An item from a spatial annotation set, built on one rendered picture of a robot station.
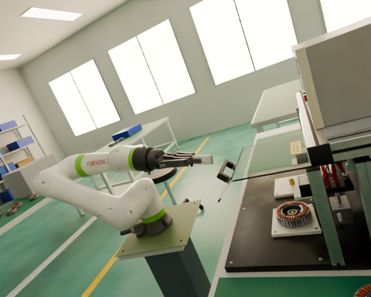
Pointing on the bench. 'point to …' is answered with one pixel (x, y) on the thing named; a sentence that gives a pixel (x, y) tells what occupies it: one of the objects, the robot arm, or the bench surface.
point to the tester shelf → (341, 137)
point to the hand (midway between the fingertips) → (202, 159)
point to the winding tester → (343, 72)
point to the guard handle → (224, 170)
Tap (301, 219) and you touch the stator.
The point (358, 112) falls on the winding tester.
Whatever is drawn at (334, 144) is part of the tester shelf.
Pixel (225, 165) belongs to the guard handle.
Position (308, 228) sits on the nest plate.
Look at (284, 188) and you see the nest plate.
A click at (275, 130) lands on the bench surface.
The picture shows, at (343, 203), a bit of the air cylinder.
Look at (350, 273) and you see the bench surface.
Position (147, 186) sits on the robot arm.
